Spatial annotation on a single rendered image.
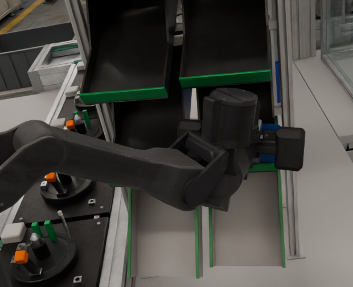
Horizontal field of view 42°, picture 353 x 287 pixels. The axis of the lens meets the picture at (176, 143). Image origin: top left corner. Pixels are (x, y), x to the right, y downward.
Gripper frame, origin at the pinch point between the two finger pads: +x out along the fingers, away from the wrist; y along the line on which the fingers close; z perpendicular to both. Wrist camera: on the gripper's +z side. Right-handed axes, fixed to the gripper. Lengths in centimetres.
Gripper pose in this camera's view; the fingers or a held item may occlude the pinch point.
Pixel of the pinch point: (245, 133)
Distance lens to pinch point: 73.7
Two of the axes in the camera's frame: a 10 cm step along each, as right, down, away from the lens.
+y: -9.5, -0.9, 3.1
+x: 3.2, -3.3, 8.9
